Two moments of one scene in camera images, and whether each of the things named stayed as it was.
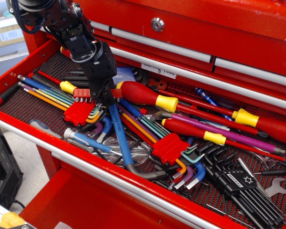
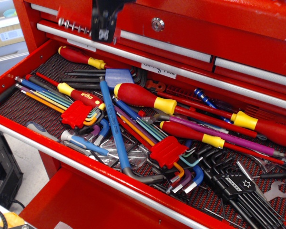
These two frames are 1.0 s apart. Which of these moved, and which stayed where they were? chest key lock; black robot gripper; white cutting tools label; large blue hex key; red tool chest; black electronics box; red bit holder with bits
Moved: black robot gripper; red bit holder with bits; large blue hex key
Stayed: white cutting tools label; red tool chest; chest key lock; black electronics box
